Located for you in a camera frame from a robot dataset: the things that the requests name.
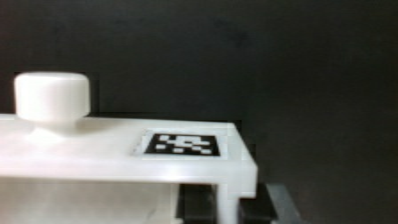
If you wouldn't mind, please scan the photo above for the white drawer box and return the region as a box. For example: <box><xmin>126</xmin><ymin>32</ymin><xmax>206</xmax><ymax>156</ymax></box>
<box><xmin>0</xmin><ymin>72</ymin><xmax>257</xmax><ymax>224</ymax></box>

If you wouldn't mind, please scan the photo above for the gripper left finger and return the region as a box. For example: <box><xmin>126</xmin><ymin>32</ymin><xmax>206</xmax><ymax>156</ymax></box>
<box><xmin>176</xmin><ymin>184</ymin><xmax>216</xmax><ymax>224</ymax></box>

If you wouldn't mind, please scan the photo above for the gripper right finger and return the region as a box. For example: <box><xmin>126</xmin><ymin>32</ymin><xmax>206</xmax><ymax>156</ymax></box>
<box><xmin>238</xmin><ymin>183</ymin><xmax>303</xmax><ymax>224</ymax></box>

